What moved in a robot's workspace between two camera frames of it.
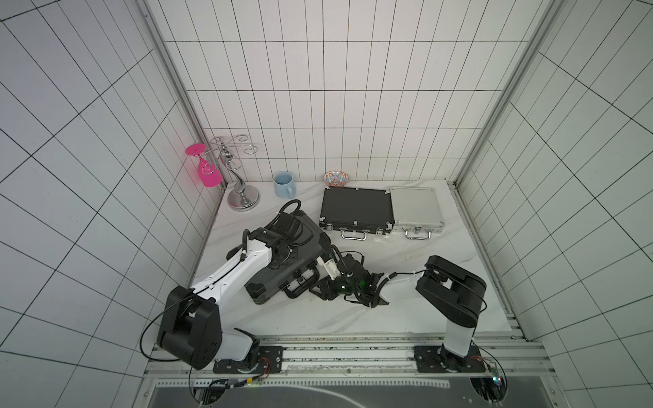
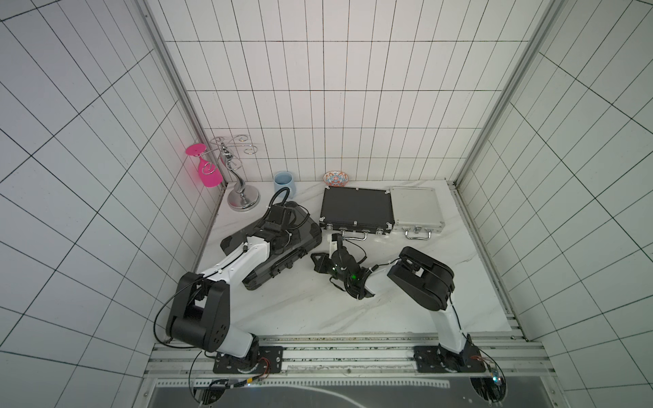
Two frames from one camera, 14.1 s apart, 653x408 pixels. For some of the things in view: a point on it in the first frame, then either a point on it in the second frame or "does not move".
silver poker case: [416, 212] does not move
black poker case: [356, 211] does not move
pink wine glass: [209, 174] does not move
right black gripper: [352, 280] to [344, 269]
